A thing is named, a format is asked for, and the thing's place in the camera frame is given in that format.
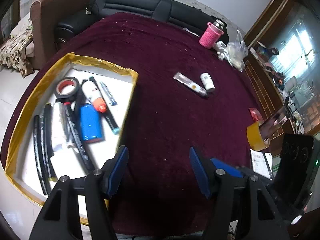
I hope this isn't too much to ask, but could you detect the blue cylindrical battery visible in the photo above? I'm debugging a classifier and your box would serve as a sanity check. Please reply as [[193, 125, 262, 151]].
[[80, 103, 104, 143]]

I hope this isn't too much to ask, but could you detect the clear blue pen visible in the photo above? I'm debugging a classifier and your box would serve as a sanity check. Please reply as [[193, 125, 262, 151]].
[[100, 81, 117, 106]]

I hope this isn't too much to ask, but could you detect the white foam box yellow tape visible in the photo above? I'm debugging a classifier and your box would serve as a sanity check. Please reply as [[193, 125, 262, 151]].
[[1, 53, 139, 206]]

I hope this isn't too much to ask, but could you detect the white bottle orange cap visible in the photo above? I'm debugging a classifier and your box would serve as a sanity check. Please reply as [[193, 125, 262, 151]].
[[81, 81, 102, 112]]

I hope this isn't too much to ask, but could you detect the black electrical tape roll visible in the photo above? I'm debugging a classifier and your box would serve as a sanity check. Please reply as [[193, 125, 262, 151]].
[[54, 76, 80, 102]]

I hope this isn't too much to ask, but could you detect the black marker teal cap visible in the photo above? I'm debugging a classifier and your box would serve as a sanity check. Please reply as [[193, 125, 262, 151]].
[[89, 76, 120, 135]]

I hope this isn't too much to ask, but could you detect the silver floral tube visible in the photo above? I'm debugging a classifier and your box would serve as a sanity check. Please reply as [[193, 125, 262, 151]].
[[52, 99, 76, 155]]

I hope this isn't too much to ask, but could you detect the black marker white cap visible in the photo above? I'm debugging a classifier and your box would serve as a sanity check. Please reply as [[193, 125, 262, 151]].
[[41, 103, 57, 181]]

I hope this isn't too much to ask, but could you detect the white paper sheet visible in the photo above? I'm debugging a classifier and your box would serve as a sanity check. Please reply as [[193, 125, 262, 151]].
[[250, 150, 272, 179]]

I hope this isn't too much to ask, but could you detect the black marker red cap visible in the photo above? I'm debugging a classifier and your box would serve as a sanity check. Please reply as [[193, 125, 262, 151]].
[[63, 102, 94, 172]]

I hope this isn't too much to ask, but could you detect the black pen on paper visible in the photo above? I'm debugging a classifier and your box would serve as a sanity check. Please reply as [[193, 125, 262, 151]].
[[262, 151, 273, 180]]

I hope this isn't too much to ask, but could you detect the yellow packing tape roll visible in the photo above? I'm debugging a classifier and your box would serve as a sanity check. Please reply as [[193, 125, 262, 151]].
[[246, 121, 270, 151]]

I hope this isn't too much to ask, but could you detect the smartphone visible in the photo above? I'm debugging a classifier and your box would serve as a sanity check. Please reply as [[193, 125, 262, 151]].
[[259, 105, 291, 140]]

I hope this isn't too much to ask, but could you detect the red plastic packet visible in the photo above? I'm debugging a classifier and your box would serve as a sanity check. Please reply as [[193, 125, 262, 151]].
[[249, 108, 264, 123]]

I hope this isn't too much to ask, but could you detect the dark red tablecloth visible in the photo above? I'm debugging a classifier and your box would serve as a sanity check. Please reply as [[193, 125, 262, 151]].
[[0, 11, 278, 237]]

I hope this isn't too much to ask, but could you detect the brick pattern cabinet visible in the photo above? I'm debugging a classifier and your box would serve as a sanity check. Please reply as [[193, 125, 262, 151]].
[[245, 58, 293, 143]]

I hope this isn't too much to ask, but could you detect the small white pill bottle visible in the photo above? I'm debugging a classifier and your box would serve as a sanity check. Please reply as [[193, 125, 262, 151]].
[[200, 73, 215, 93]]

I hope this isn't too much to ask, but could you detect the white cream tube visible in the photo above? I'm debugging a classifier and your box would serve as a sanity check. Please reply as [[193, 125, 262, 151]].
[[174, 72, 207, 97]]

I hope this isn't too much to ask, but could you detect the clear plastic bag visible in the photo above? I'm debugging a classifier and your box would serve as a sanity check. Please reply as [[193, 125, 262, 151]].
[[226, 30, 248, 72]]

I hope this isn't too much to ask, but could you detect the white stuffed toy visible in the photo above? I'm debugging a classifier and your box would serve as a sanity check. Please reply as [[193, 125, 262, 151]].
[[213, 41, 229, 61]]

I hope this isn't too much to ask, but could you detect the pink knit covered bottle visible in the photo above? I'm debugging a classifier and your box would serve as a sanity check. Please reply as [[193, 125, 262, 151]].
[[199, 19, 225, 49]]

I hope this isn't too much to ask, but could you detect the floral blanket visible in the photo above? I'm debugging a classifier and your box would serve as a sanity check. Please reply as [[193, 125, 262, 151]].
[[1, 13, 34, 78]]

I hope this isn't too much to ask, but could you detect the black leather sofa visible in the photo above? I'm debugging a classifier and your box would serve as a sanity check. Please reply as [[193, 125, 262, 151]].
[[54, 0, 229, 50]]

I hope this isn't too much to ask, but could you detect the brown armchair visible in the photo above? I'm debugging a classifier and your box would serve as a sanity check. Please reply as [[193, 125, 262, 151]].
[[30, 0, 89, 70]]

